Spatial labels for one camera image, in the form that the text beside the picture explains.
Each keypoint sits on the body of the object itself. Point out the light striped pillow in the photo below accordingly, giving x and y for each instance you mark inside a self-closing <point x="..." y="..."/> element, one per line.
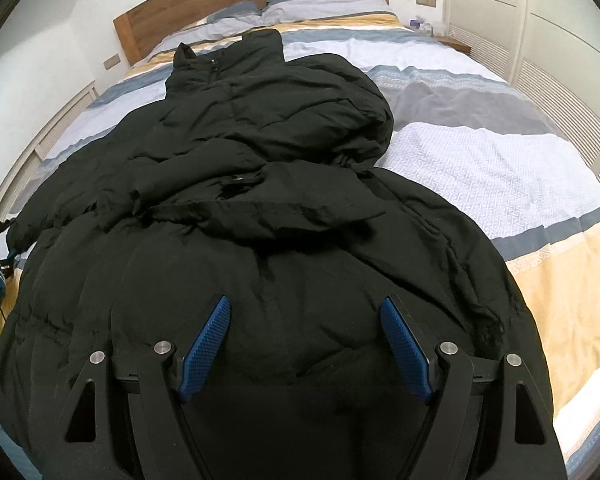
<point x="330" y="6"/>

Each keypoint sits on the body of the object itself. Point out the black puffer jacket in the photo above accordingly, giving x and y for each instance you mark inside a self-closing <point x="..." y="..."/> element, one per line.
<point x="280" y="185"/>

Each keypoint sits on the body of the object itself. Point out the wooden nightstand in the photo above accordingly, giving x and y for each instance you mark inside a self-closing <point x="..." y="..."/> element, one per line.
<point x="457" y="45"/>

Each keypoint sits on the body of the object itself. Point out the striped bed duvet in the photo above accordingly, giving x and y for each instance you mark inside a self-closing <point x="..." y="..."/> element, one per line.
<point x="480" y="160"/>

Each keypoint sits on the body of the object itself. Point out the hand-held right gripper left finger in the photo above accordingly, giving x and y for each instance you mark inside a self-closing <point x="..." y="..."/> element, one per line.
<point x="207" y="340"/>

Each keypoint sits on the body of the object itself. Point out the purple item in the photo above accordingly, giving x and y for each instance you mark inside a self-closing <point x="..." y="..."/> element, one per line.
<point x="414" y="22"/>

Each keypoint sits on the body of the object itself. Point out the wall socket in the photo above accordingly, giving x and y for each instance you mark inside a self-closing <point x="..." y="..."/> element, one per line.
<point x="426" y="1"/>
<point x="112" y="61"/>

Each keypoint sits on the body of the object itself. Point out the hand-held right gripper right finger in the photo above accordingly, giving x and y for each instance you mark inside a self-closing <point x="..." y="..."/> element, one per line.
<point x="402" y="340"/>

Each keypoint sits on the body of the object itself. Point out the blue-grey pillow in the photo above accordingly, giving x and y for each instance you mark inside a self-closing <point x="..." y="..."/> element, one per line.
<point x="240" y="10"/>

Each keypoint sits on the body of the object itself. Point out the white louvred wardrobe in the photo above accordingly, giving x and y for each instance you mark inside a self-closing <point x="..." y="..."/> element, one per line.
<point x="555" y="35"/>

